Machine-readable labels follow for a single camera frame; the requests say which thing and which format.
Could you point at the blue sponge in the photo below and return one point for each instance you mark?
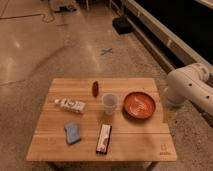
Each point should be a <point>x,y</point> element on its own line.
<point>72,135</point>

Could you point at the grey equipment with cable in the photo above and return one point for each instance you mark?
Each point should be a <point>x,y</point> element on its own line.
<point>56,9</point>

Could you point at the red-orange bowl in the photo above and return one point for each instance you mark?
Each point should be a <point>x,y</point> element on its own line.
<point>139,105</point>

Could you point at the black block on floor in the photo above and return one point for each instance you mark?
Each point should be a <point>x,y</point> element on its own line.
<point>121,25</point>

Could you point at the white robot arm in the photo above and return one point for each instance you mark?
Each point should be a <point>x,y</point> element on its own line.
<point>190,83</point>

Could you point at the wooden table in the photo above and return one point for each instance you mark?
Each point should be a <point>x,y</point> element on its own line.
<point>130,140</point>

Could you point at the long metal rail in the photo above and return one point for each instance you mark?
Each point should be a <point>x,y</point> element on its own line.
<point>179,30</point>

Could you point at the small dark red object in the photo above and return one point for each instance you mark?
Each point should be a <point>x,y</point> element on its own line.
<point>95,89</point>

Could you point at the white tube with label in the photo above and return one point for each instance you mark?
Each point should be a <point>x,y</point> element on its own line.
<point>69,105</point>

